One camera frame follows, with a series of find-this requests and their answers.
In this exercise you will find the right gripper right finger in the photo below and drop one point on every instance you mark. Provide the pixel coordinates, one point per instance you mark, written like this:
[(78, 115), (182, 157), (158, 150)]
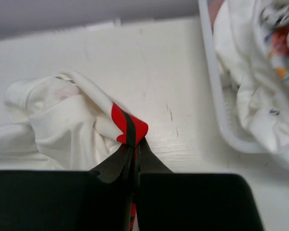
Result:
[(147, 161)]

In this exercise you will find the white t-shirt colourful cartoon print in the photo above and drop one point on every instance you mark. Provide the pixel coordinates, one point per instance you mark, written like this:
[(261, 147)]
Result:
[(252, 46)]

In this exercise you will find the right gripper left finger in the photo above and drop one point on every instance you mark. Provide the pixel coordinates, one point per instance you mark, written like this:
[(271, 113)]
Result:
[(116, 166)]

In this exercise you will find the white plastic basket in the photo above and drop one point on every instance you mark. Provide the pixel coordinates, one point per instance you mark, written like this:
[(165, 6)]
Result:
[(223, 97)]

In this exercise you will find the white t-shirt red print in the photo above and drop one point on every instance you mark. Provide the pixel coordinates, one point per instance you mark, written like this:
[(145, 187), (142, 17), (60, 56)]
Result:
[(61, 127)]

